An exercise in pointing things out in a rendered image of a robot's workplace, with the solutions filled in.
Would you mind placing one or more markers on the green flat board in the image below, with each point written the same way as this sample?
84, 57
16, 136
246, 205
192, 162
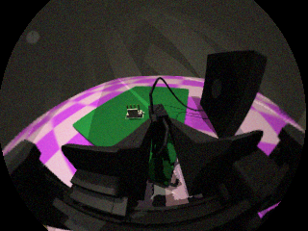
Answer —
118, 117

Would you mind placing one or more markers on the black cable with plug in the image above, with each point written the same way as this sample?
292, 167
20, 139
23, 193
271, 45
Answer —
160, 120

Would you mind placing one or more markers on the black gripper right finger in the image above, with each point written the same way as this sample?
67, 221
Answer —
201, 156

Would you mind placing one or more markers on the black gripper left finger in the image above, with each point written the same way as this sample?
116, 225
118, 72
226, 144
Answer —
127, 159

